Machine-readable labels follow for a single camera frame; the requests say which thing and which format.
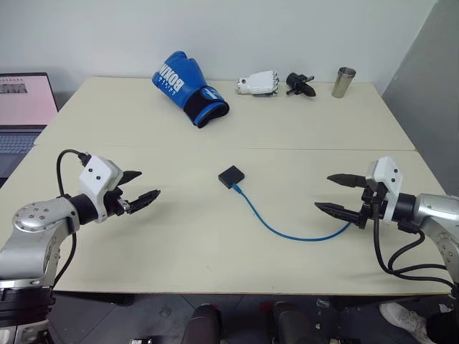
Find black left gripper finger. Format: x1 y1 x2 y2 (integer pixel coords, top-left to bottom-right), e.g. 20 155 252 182
127 189 161 215
119 170 143 186

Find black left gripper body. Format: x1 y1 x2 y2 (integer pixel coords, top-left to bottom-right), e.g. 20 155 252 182
103 178 132 217

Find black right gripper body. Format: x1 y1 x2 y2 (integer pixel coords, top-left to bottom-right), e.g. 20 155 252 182
355 177 391 229

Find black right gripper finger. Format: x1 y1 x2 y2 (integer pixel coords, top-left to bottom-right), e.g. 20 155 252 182
326 173 368 189
314 201 361 223

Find small black square box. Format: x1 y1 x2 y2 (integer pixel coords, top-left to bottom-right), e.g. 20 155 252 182
217 165 247 189

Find stacked steel cups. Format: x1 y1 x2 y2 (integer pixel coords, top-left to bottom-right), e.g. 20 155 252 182
331 66 357 99

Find blue boxing glove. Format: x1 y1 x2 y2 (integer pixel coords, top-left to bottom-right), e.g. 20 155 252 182
151 51 230 129

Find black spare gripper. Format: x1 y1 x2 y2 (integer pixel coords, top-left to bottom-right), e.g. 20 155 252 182
285 72 318 98

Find white sneaker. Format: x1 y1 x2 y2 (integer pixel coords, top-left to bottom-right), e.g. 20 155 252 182
379 302 430 344

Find open laptop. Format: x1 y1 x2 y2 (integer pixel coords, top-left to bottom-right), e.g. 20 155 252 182
0 72 60 179

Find white robotic hand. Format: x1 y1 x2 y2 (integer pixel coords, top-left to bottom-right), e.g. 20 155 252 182
235 70 280 97

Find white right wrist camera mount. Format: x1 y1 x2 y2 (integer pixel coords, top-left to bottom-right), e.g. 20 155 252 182
365 156 405 226

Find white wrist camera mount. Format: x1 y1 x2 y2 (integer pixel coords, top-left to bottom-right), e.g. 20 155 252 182
365 156 405 226
77 155 125 222

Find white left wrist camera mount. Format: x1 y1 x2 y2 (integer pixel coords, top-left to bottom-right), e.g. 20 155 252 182
77 155 125 222

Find blue cable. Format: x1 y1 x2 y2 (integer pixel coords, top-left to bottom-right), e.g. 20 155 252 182
230 183 353 242

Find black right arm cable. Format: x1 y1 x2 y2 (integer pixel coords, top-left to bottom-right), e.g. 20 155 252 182
372 204 454 287

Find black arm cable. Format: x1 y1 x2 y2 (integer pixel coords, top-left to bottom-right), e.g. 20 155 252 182
372 204 454 287
49 149 90 292

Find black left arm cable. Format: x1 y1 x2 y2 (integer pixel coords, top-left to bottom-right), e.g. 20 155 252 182
49 149 90 292

